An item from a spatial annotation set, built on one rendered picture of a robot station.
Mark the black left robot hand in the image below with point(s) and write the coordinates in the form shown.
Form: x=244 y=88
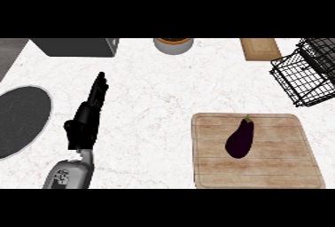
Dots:
x=84 y=118

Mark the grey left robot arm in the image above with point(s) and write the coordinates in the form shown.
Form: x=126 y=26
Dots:
x=71 y=174

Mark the wooden cutting board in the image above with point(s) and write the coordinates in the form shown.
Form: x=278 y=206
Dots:
x=257 y=165

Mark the small tan wooden board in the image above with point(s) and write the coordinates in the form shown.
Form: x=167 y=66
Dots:
x=260 y=48

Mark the dark grey oval placemat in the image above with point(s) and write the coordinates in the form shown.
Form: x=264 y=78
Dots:
x=20 y=121

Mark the dark grey box appliance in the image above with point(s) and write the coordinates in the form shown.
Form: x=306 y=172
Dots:
x=80 y=47

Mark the grey flat panel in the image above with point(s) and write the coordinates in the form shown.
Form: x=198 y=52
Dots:
x=9 y=53

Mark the grey pot with orange rim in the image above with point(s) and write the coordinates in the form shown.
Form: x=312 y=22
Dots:
x=173 y=46

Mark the purple eggplant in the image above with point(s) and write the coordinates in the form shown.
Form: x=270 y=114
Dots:
x=239 y=140

